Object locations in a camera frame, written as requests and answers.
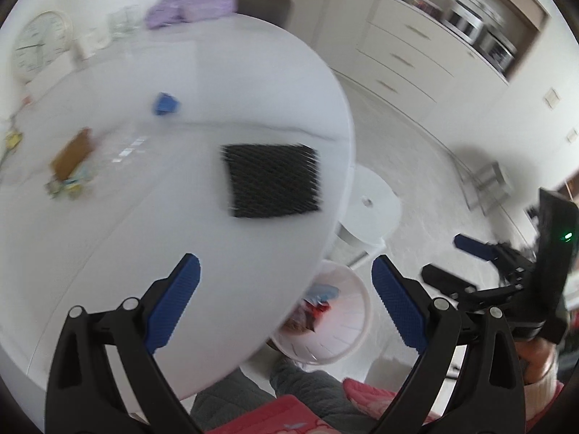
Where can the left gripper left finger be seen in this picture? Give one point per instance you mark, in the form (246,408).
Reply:
(82,395)

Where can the silver microwave oven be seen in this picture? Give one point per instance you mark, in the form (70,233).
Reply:
(489,41)

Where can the white card box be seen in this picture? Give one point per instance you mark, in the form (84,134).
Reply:
(89,44)

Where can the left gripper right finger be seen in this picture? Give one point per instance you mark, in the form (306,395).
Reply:
(488,396)

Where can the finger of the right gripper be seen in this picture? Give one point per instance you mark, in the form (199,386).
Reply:
(473,247)

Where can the dark grey chair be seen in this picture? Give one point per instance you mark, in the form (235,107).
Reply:
(276,12)

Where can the right hand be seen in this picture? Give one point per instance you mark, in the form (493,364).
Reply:
(539,357)

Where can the white wall clock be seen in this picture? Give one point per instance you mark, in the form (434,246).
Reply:
(46,37)

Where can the white round stool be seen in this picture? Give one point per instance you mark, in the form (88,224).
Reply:
(372,214)

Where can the white trash bin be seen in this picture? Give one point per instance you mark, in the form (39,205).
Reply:
(331,320)

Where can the purple tissue pack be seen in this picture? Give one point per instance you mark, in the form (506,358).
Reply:
(174,12)

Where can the metal step stool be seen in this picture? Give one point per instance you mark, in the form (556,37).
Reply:
(487,189)

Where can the grey quilted trousers leg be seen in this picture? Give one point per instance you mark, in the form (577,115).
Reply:
(236,395)

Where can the black mesh pad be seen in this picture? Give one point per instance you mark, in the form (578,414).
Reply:
(272,180)

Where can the white drawer cabinet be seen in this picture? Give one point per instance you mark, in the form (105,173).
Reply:
(421,68)

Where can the clear drinking glass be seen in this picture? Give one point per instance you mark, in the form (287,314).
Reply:
(124,22)

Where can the yellow blue crumpled wrapper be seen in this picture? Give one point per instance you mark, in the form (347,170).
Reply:
(74,185)

